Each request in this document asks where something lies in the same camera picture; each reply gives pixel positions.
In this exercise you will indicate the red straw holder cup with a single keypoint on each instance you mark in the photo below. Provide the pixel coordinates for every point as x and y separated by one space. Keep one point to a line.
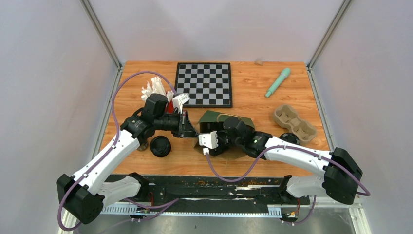
169 108

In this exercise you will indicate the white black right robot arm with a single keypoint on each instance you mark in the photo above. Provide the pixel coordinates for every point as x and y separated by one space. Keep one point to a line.
333 173

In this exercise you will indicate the black white chessboard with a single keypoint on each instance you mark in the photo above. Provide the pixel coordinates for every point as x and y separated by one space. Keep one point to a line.
208 84

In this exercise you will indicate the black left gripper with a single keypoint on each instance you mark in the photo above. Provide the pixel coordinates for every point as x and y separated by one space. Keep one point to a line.
186 128

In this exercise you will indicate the white wrapped straws bundle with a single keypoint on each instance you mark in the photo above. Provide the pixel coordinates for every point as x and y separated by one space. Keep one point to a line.
156 87

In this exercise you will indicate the cardboard cup carrier tray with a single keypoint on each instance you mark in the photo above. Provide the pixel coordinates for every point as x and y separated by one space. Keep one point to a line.
287 117

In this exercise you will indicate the small brown wood block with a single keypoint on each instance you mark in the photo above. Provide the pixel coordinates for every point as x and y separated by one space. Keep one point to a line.
259 62

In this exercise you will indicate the green paper bag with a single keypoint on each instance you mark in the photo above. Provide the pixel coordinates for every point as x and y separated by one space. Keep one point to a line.
219 121

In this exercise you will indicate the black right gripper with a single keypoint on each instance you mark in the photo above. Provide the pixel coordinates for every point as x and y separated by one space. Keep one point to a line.
221 147

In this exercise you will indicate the mint green handle tool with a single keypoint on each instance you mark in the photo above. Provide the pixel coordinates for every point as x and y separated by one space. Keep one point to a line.
282 76

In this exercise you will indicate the black lid stack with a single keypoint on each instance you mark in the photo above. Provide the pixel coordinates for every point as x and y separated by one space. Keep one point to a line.
160 146

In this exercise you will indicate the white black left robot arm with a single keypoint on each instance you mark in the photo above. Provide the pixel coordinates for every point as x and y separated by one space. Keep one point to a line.
85 193

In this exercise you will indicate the black cup lid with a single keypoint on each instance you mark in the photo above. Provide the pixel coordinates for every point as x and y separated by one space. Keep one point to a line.
290 137

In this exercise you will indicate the black cup stack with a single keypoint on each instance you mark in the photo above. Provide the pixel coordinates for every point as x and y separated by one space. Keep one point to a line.
143 146

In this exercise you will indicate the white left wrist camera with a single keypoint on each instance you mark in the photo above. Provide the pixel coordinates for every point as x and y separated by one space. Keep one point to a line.
179 100

